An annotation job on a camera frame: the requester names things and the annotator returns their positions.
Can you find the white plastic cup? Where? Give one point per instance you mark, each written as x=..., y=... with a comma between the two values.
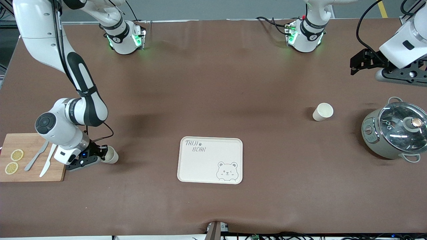
x=111, y=156
x=322, y=113

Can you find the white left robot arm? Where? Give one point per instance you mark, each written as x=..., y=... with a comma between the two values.
x=305, y=41

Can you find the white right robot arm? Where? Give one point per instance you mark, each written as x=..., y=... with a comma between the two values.
x=43, y=33

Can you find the white plastic knife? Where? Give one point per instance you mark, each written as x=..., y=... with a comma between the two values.
x=46, y=168

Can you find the grey plastic knife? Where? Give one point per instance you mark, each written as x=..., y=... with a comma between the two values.
x=31, y=163

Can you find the yellow lemon slice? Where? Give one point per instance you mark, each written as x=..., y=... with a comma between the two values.
x=17, y=155
x=11, y=168

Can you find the bamboo cutting board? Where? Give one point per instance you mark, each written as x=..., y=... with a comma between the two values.
x=13, y=141

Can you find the grey-green cooking pot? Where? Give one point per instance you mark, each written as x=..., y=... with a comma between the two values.
x=373, y=143

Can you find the glass pot lid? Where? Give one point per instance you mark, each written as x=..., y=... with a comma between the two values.
x=397, y=140

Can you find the cream bear print tray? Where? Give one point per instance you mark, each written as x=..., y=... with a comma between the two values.
x=200, y=173

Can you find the brown table mat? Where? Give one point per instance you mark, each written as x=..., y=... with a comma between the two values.
x=213, y=83

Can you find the aluminium frame profile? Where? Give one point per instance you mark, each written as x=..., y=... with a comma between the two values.
x=408, y=14

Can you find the brown mounting post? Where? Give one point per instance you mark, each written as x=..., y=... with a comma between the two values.
x=213, y=233

